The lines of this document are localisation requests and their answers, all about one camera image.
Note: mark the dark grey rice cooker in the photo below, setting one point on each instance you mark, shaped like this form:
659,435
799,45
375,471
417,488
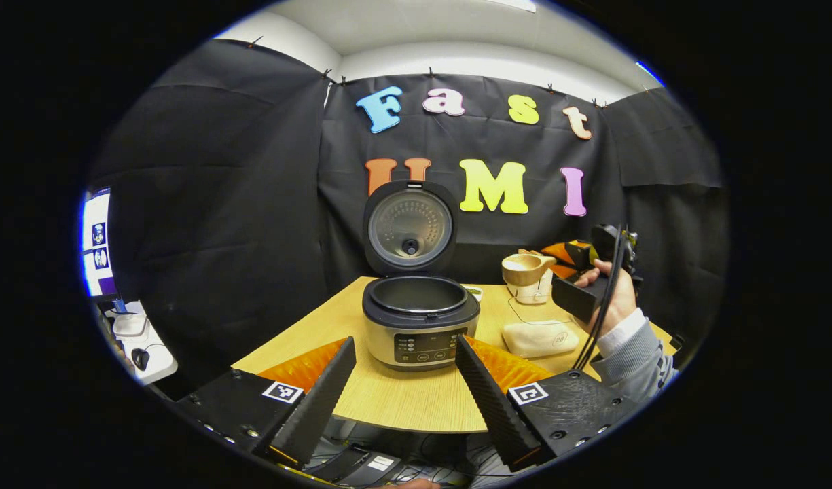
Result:
416,333

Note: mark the wooden spoon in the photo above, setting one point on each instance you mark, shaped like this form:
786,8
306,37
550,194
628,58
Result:
521,272

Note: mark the black computer mouse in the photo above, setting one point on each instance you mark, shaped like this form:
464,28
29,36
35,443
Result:
140,358

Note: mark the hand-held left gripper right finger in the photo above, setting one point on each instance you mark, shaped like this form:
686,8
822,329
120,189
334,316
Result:
494,407

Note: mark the black backdrop cloth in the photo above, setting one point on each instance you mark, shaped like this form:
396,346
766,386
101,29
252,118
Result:
239,204

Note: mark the black power strip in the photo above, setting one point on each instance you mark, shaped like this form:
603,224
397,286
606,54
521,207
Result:
368,465

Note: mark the white side table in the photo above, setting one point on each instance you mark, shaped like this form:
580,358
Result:
154,363

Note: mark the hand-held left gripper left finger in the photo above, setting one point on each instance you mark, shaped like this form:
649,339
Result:
317,407

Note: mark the white divided condiment dish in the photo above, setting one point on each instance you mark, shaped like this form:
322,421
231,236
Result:
475,293

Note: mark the white toaster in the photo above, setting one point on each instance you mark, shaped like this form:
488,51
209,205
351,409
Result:
532,294

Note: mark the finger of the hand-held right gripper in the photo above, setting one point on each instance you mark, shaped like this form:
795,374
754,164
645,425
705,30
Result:
568,252
579,299

